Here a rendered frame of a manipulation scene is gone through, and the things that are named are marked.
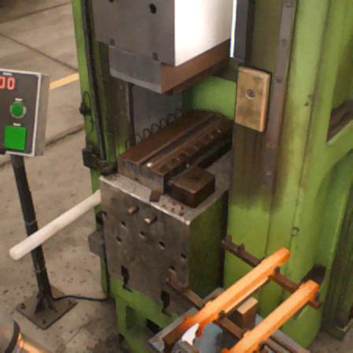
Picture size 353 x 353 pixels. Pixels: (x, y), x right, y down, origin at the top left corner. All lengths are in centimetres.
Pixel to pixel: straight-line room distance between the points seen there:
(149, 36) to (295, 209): 65
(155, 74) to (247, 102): 27
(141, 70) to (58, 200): 182
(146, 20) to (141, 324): 127
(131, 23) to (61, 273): 160
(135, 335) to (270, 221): 86
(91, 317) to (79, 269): 33
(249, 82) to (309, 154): 25
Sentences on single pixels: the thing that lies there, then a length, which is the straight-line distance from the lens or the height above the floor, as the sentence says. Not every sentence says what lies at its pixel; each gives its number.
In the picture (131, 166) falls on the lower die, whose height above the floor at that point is 97.
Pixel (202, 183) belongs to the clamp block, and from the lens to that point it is 167.
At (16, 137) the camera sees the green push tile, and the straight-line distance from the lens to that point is 191.
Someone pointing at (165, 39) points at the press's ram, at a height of 143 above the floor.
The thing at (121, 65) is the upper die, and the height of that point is 131.
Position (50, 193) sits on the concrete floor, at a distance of 334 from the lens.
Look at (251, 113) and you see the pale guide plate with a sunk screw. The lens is 153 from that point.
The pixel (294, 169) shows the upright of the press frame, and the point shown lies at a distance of 158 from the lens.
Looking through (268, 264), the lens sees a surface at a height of 97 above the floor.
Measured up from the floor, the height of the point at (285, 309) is 97.
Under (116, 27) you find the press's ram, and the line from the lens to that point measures 158.
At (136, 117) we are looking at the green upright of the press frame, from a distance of 192.
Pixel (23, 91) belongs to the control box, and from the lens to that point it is 191.
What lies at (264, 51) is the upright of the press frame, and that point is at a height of 141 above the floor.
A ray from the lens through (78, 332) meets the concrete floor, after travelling 255.
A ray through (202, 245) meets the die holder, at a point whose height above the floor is 77.
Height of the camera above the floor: 196
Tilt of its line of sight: 35 degrees down
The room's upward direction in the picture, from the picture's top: straight up
